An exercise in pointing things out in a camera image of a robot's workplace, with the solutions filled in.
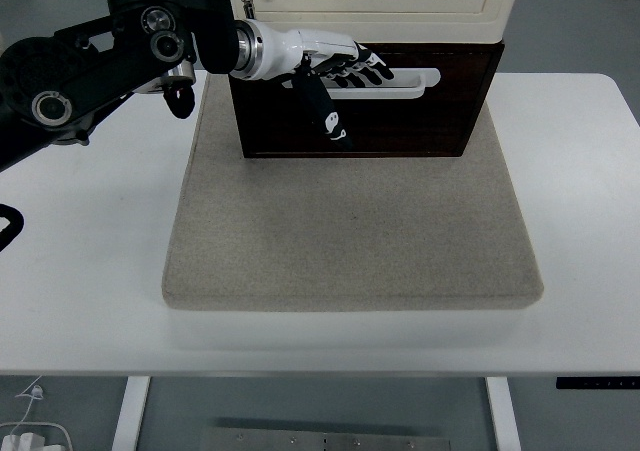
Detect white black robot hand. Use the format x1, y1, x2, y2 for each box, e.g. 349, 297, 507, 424
256, 18, 396, 150

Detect white drawer handle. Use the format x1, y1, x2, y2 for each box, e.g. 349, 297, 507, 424
282, 67, 442, 101

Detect dark wooden drawer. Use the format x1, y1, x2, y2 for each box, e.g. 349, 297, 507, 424
233, 50, 495, 155

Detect cream plastic cabinet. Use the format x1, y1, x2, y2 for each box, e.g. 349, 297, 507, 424
215, 0, 525, 45

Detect beige fabric mat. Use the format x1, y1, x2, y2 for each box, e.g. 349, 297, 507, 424
160, 68, 545, 313

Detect white table leg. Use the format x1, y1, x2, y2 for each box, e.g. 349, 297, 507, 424
110, 375, 151, 451
484, 376, 522, 451

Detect grey metal plate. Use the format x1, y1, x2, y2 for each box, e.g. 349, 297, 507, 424
199, 425, 454, 451

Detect black table control panel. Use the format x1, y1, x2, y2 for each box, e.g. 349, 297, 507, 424
555, 376, 640, 391

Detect white rounded tray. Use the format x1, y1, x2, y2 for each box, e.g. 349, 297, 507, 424
0, 420, 74, 451

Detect white cable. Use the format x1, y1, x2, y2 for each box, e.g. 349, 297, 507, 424
8, 375, 46, 437

